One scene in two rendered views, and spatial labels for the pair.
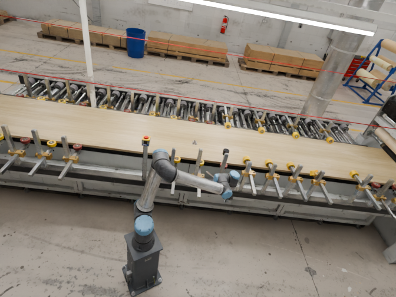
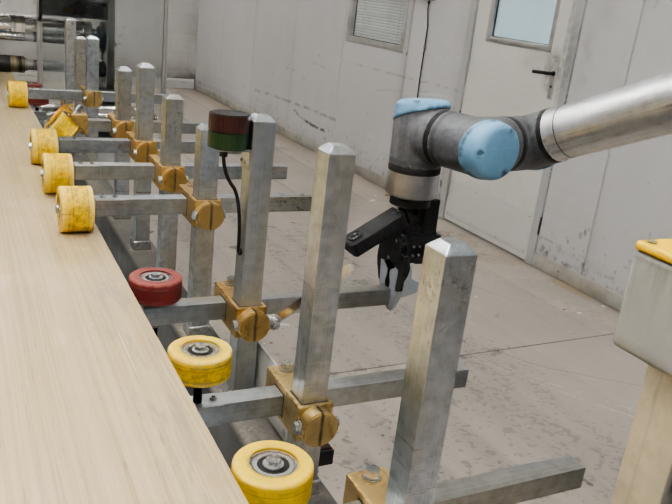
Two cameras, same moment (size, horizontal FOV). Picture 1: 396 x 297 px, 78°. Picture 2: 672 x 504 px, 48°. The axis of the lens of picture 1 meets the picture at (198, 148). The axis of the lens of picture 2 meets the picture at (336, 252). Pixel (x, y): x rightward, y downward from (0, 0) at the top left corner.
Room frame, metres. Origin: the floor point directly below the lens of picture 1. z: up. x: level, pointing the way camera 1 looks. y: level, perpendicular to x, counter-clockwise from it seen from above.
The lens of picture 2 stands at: (2.14, 0.79, 1.34)
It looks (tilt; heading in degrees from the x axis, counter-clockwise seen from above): 19 degrees down; 248
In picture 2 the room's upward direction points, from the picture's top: 7 degrees clockwise
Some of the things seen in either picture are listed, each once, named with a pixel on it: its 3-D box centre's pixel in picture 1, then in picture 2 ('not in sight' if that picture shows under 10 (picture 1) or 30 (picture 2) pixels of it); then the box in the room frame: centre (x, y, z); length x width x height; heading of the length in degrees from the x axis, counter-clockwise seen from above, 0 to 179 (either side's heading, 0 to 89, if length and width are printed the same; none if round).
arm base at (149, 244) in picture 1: (143, 238); not in sight; (1.14, 0.30, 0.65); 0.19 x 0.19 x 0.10
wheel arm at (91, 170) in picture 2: (274, 178); (177, 170); (1.89, -0.82, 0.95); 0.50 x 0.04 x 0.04; 6
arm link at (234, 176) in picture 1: (233, 178); (419, 134); (1.56, -0.35, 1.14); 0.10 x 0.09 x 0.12; 110
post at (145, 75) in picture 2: (291, 181); (142, 165); (1.94, -1.02, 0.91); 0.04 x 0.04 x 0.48; 6
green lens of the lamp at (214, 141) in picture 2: not in sight; (228, 138); (1.90, -0.27, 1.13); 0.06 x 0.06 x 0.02
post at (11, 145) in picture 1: (12, 146); not in sight; (1.63, 1.71, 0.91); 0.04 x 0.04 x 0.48; 6
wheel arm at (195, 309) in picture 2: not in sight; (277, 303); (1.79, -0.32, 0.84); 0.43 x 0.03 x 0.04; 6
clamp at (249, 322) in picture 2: not in sight; (239, 310); (1.86, -0.30, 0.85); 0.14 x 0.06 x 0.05; 96
